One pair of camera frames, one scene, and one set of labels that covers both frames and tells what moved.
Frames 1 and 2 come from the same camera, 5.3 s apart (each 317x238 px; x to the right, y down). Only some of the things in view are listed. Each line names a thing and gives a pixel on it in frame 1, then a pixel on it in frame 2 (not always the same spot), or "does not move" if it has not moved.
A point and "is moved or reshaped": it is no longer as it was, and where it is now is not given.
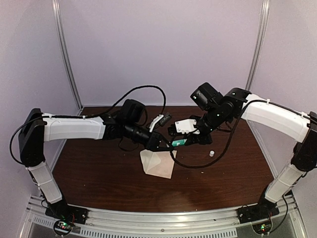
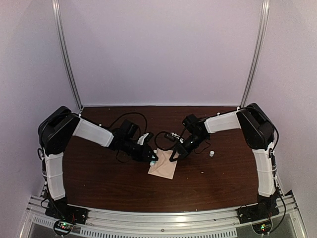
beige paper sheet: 159,163 is moved or reshaped
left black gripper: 152,143 -> 145,152
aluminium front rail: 211,223 does not move
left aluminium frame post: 65,50 does not move
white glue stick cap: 211,153 does not move
